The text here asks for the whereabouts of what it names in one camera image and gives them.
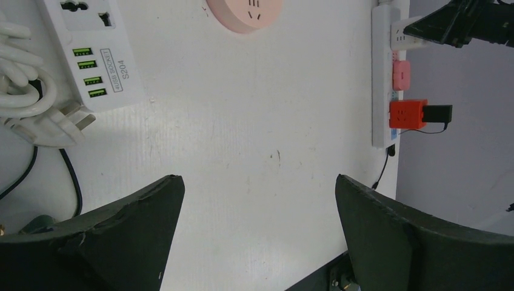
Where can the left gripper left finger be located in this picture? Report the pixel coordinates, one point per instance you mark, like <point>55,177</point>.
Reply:
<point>123,245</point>

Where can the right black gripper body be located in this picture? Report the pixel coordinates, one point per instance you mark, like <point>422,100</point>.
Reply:
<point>495,24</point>

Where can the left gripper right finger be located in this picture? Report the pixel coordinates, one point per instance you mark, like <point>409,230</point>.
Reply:
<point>395,247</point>

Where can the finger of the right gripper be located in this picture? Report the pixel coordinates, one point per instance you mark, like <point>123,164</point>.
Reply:
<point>451,24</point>

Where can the white cube adapter orange sticker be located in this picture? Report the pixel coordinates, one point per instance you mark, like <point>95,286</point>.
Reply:
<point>400,41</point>

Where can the pink plug adapter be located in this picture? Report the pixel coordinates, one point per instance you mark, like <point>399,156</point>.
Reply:
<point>401,75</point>

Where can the black plug adapter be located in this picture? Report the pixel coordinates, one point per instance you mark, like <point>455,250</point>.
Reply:
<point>437,114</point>

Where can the white long power strip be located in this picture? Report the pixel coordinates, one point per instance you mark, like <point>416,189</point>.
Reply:
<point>382,72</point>

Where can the pink round power strip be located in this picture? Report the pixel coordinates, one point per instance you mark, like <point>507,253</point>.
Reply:
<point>245,16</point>

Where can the white USB power strip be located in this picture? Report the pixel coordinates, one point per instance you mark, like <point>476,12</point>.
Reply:
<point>94,50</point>

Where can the green patterned cube adapter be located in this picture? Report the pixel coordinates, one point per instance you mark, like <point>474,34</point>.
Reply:
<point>40,224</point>

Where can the red plug adapter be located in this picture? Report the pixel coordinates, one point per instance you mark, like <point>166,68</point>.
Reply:
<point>407,114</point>

